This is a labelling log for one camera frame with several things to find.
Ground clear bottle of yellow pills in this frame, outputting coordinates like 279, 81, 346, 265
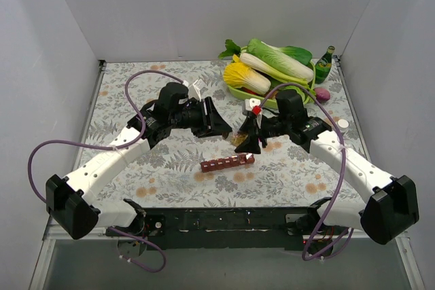
228, 132, 248, 147

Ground dark red weekly pill organizer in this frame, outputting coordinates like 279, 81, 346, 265
200, 153, 255, 173

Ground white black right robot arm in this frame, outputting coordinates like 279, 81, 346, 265
235, 90, 419, 244

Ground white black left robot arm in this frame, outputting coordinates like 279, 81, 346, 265
46, 82, 232, 240

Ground green plastic vegetable tray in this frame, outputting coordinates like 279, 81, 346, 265
227, 73, 316, 109

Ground floral patterned table mat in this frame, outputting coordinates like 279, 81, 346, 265
86, 60, 361, 207

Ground purple onion toy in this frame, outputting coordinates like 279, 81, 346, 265
314, 87, 331, 103

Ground yellow napa cabbage toy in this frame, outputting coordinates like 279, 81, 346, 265
223, 62, 271, 95

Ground small white pill bottle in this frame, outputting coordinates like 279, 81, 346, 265
336, 119, 349, 133

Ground green napa cabbage toy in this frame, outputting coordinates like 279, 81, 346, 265
245, 39, 314, 82

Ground green glass bottle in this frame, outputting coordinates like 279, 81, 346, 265
315, 46, 335, 84

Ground dark green leafy vegetable toy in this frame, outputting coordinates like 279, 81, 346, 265
278, 46, 313, 66

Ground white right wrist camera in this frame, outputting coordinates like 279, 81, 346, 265
242, 98, 261, 115

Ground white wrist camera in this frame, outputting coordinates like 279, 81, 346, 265
242, 98, 261, 115
183, 79, 205, 101

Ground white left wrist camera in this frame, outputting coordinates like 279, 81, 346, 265
183, 79, 205, 101

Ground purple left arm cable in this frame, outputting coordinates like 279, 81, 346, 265
27, 69, 191, 273

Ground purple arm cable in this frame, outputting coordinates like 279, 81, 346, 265
260, 82, 354, 261
27, 69, 191, 273

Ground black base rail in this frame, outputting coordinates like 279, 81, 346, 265
105, 205, 371, 250

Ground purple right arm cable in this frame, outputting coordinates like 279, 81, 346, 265
260, 82, 354, 261

